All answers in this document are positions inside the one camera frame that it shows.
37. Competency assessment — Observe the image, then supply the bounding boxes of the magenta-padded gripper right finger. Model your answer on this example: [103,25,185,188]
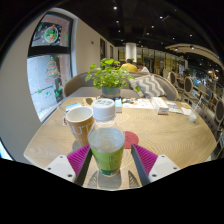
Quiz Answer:
[130,143,181,187]

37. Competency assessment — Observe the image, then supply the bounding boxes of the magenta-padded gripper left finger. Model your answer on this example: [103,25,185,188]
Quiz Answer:
[44,143,93,187]

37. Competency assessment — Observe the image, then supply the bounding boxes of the green-labelled clear drink bottle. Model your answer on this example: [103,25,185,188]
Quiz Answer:
[87,98,126,178]

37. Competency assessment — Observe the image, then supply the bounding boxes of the flat round red coaster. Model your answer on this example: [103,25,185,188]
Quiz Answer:
[123,130,140,150]

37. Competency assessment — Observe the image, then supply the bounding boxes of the brown paper cup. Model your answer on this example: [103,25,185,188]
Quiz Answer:
[64,105,95,148]

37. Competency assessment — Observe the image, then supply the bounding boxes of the clear drinking straw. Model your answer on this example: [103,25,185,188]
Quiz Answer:
[57,105,67,117]

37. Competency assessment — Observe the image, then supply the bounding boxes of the white orange cardboard box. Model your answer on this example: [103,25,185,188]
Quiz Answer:
[151,96,170,115]

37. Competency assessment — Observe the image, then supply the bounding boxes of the open printed booklet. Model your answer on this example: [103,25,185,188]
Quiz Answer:
[122,98,155,110]

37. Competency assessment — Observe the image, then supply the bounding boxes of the white paper sheets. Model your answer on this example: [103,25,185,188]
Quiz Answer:
[168,106,184,115]

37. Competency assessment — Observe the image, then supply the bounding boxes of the small light blue box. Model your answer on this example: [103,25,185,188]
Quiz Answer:
[114,97,123,114]

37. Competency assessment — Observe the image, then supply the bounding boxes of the clear plastic cup with straw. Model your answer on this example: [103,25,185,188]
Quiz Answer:
[188,96,204,124]

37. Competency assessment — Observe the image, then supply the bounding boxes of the grey white chevron pillow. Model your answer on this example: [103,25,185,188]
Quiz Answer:
[128,74,167,99]

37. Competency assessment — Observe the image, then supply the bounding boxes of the grey curved sofa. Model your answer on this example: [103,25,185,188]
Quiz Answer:
[63,71,179,101]

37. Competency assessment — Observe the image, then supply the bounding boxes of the group of dining chairs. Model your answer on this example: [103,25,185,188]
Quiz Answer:
[166,68,224,158]

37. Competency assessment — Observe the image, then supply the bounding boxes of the green potted plant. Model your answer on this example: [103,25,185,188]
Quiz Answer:
[84,58,141,99]

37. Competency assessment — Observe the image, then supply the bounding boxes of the person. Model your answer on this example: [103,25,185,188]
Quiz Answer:
[136,62,150,74]
[119,58,138,73]

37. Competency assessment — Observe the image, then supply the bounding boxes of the large decorated window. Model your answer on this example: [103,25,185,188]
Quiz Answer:
[26,11,74,123]

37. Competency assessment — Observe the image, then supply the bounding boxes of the white round pillar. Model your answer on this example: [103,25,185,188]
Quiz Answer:
[125,42,138,63]

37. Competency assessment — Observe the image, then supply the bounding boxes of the group of ceiling lights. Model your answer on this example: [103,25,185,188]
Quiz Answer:
[111,4,201,38]

